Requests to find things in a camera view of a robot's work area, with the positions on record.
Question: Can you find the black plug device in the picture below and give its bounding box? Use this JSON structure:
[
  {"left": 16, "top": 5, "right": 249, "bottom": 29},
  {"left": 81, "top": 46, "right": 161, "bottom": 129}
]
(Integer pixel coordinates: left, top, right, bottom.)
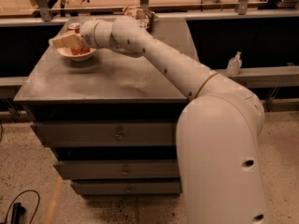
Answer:
[{"left": 10, "top": 203, "right": 26, "bottom": 224}]

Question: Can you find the brown chip bag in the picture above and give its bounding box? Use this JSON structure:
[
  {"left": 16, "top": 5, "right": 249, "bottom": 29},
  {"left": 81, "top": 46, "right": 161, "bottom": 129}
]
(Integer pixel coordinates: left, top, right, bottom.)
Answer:
[{"left": 122, "top": 7, "right": 157, "bottom": 32}]

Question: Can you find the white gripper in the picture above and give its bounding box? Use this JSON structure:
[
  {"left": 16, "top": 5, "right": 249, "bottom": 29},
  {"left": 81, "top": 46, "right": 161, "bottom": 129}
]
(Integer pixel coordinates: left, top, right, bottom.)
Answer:
[{"left": 49, "top": 20, "right": 102, "bottom": 49}]

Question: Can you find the middle grey drawer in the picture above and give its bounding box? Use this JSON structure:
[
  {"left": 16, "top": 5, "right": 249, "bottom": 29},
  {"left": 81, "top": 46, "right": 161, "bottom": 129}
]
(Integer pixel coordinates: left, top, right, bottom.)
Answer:
[{"left": 53, "top": 160, "right": 179, "bottom": 180}]

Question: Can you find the top grey drawer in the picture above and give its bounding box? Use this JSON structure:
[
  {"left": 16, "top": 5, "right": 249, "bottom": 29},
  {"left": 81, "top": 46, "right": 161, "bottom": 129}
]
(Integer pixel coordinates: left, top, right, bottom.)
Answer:
[{"left": 32, "top": 121, "right": 175, "bottom": 147}]

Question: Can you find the white paper bowl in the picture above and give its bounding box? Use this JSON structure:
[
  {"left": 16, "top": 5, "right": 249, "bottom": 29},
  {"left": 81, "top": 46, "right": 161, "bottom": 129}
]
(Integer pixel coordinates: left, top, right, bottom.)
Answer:
[{"left": 58, "top": 48, "right": 95, "bottom": 62}]

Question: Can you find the red coke can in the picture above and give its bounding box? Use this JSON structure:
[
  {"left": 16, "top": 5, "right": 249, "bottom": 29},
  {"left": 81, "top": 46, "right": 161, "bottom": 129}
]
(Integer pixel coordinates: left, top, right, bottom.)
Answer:
[{"left": 67, "top": 22, "right": 90, "bottom": 55}]

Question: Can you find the black cable on floor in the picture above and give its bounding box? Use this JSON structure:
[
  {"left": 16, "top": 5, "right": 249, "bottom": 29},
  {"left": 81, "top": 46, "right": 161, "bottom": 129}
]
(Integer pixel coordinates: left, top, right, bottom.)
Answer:
[{"left": 4, "top": 189, "right": 41, "bottom": 224}]

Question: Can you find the bottom grey drawer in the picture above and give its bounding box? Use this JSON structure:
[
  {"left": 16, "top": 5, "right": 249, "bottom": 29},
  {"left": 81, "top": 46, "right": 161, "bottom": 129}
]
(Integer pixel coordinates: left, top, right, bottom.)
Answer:
[{"left": 71, "top": 178, "right": 181, "bottom": 195}]

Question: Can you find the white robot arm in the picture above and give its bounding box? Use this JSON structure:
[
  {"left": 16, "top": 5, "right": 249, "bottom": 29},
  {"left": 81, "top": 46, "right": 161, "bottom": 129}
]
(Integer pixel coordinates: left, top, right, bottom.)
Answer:
[{"left": 50, "top": 16, "right": 270, "bottom": 224}]

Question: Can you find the grey drawer cabinet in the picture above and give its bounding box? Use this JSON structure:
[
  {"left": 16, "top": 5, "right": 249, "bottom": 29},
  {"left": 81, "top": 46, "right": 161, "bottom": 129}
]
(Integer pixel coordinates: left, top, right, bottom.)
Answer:
[{"left": 14, "top": 15, "right": 200, "bottom": 198}]

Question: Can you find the grey drawer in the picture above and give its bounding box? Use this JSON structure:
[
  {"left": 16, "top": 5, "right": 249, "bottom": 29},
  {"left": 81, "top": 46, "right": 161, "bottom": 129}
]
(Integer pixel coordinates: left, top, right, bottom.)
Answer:
[
  {"left": 32, "top": 121, "right": 175, "bottom": 147},
  {"left": 71, "top": 178, "right": 181, "bottom": 195},
  {"left": 53, "top": 160, "right": 179, "bottom": 180}
]

